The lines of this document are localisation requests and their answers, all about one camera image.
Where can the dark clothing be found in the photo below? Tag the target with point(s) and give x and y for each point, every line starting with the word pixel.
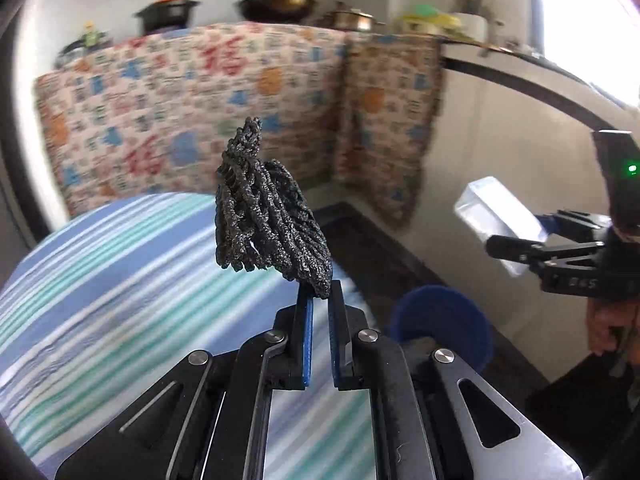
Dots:
pixel 585 420

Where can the black mesh scrubber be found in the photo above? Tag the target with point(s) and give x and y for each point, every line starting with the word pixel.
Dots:
pixel 270 210

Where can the white knife block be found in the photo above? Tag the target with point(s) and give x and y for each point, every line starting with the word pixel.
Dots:
pixel 475 25

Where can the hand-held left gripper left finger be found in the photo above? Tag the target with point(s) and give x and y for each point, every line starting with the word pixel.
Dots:
pixel 305 345

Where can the small printed blanket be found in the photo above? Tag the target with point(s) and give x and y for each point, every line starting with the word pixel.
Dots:
pixel 385 125

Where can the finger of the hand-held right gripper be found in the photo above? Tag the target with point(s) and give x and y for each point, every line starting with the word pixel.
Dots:
pixel 530 250
pixel 575 222

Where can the clear plastic box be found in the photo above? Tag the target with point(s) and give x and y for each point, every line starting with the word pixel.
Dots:
pixel 500 220

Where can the black clay pot orange lid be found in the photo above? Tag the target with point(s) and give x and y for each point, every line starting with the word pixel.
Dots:
pixel 165 17

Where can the large printed blanket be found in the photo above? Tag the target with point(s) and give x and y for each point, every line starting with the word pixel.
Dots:
pixel 175 110

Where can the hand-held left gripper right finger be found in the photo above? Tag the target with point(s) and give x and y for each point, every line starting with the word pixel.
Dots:
pixel 337 350

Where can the white kitchen cabinet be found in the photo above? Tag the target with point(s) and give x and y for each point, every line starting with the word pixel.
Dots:
pixel 500 135

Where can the striped tablecloth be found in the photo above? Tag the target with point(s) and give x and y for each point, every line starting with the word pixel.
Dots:
pixel 125 285

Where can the yellow green plastic container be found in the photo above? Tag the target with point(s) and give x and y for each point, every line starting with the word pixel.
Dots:
pixel 425 19

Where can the steel pot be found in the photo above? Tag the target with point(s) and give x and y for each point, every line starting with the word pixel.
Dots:
pixel 352 19

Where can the person's right hand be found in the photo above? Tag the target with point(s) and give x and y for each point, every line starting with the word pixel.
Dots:
pixel 607 327

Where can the patterned floor mat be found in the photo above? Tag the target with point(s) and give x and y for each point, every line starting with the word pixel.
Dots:
pixel 380 250

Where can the yellow cap bottle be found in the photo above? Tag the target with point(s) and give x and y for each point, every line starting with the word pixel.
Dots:
pixel 91 35

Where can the blue plastic bin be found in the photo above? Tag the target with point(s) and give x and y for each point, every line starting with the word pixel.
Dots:
pixel 440 320

